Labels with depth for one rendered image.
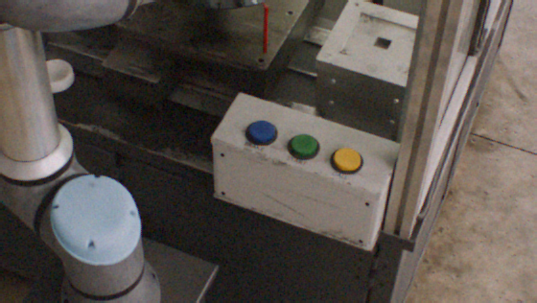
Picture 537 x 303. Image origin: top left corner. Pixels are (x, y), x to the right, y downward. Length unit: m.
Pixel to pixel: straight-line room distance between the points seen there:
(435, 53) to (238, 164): 0.39
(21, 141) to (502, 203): 1.62
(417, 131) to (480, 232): 1.19
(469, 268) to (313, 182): 1.08
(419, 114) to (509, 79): 1.63
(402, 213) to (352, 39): 0.32
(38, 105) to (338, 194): 0.48
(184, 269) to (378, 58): 0.48
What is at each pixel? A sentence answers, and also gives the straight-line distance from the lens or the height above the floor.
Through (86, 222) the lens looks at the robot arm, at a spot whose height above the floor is 0.97.
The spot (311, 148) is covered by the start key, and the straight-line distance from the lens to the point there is 1.41.
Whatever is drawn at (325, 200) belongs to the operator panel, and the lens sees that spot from 1.43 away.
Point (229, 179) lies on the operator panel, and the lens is 1.49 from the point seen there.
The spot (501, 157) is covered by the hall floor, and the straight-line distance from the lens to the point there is 2.69.
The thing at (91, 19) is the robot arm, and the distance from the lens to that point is 1.01.
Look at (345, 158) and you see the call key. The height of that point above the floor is 0.91.
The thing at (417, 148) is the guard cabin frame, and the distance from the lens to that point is 1.37.
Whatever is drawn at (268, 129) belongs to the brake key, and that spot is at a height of 0.91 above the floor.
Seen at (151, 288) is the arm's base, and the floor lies 0.79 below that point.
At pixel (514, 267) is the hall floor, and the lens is 2.47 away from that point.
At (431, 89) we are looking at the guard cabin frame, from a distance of 1.27.
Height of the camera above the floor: 1.96
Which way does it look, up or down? 49 degrees down
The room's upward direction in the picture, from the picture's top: 2 degrees clockwise
